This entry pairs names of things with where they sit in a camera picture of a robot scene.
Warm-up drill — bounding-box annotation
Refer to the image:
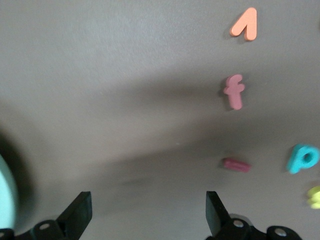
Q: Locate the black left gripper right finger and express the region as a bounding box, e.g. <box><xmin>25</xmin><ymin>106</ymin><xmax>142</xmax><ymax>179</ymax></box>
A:
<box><xmin>205</xmin><ymin>191</ymin><xmax>270</xmax><ymax>240</ymax></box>

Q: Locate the teal foam letter p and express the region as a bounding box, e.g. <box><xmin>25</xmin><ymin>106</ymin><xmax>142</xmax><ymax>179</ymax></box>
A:
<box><xmin>285</xmin><ymin>143</ymin><xmax>320</xmax><ymax>175</ymax></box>

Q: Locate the mint green plate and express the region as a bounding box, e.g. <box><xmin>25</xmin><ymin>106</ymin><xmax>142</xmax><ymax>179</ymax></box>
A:
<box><xmin>0</xmin><ymin>152</ymin><xmax>20</xmax><ymax>230</ymax></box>

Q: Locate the brown table cover sheet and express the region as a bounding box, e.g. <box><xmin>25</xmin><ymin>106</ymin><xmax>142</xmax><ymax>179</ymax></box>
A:
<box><xmin>0</xmin><ymin>0</ymin><xmax>320</xmax><ymax>240</ymax></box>

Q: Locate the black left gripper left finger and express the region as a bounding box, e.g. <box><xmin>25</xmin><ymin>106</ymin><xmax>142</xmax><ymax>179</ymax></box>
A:
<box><xmin>14</xmin><ymin>191</ymin><xmax>93</xmax><ymax>240</ymax></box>

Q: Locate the orange foam letter v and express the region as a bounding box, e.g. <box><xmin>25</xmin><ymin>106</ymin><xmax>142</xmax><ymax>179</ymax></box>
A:
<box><xmin>229</xmin><ymin>7</ymin><xmax>258</xmax><ymax>42</ymax></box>

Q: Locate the yellow foam letter s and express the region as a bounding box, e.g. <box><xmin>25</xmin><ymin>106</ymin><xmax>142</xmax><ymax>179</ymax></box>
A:
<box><xmin>306</xmin><ymin>186</ymin><xmax>320</xmax><ymax>210</ymax></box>

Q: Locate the dark red foam letter i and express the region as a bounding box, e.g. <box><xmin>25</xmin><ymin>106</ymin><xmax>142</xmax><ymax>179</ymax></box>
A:
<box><xmin>221</xmin><ymin>157</ymin><xmax>251</xmax><ymax>173</ymax></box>

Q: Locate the pinkish red foam letter f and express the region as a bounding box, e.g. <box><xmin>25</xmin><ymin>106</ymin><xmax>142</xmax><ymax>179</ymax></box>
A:
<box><xmin>223</xmin><ymin>74</ymin><xmax>245</xmax><ymax>111</ymax></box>

